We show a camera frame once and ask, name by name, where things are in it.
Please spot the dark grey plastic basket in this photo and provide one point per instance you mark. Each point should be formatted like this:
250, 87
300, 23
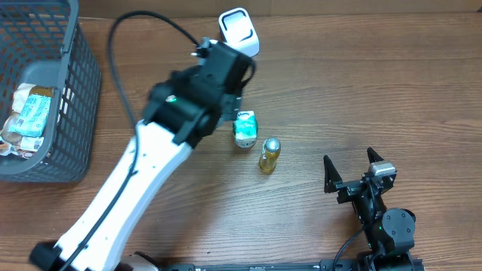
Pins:
42, 43

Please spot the white barcode scanner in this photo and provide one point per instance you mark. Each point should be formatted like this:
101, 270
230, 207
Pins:
239, 32

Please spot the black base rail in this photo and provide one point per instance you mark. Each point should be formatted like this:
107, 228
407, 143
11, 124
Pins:
323, 265

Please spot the yellow liquid bottle silver cap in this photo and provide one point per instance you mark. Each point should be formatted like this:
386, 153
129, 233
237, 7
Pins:
270, 151

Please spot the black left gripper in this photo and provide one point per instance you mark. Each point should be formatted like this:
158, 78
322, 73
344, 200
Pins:
233, 108

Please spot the teal tissue pack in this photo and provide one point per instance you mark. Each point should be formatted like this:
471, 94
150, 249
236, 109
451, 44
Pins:
245, 129

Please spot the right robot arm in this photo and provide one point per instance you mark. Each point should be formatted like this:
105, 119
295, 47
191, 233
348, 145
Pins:
389, 232

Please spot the brown snack bag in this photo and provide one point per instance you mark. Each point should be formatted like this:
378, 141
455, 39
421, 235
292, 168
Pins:
22, 133

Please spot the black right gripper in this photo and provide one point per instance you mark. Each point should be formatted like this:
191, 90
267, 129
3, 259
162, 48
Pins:
354, 187

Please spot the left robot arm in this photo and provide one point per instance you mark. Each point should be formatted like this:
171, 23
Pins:
181, 111

